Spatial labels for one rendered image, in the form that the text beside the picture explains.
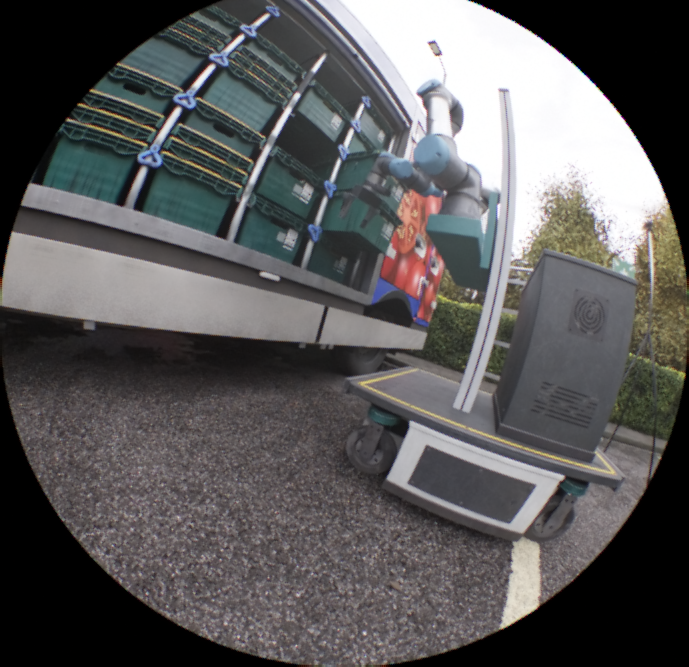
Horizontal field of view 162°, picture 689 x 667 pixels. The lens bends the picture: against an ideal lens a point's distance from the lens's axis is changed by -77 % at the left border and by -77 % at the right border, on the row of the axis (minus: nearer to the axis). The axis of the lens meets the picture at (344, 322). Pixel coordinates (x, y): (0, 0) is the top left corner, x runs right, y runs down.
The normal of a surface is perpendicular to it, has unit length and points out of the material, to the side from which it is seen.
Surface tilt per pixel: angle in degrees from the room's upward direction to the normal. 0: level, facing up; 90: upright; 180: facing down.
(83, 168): 91
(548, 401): 90
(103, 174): 91
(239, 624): 0
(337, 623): 0
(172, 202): 98
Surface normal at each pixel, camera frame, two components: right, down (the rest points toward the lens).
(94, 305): 0.77, 0.26
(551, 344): -0.54, -0.11
